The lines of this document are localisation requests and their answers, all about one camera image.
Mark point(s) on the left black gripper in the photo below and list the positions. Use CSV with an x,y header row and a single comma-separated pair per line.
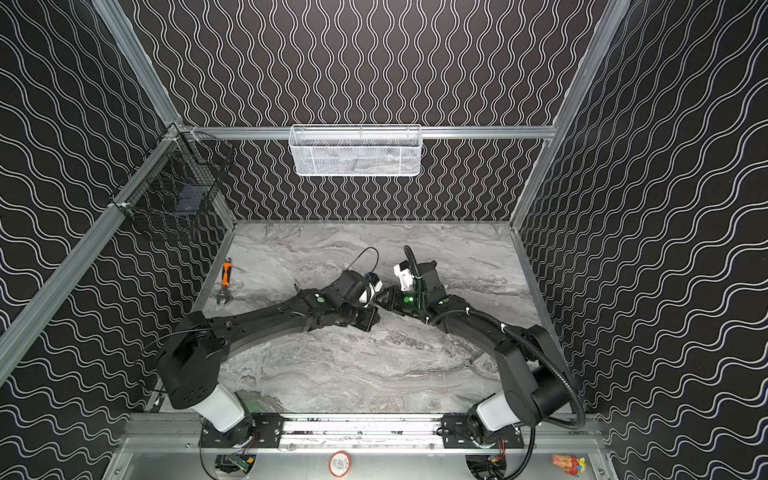
x,y
366,315

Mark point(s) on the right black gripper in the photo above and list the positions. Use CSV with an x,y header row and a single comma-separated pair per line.
x,y
395,298

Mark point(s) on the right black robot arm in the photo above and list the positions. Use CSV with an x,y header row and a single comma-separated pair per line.
x,y
535,385

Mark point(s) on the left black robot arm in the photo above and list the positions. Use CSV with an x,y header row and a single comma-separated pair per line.
x,y
190,358

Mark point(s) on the red white round sticker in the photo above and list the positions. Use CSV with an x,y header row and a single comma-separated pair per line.
x,y
339,464

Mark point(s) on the orange red small object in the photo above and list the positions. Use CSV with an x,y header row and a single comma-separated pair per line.
x,y
570,464

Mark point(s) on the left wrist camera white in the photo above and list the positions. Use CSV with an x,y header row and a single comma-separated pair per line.
x,y
373,285

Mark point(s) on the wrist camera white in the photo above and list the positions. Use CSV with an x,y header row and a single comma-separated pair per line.
x,y
373,285
406,278

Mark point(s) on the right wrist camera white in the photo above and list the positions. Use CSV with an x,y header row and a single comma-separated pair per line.
x,y
406,278

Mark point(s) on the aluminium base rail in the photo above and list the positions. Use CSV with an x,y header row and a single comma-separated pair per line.
x,y
354,433

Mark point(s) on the orange handled adjustable wrench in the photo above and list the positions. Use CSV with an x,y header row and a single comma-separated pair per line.
x,y
224,295

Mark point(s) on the white mesh wire basket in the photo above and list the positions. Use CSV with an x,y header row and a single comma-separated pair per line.
x,y
356,150

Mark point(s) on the black wire basket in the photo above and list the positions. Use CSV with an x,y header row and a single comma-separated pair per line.
x,y
177,199

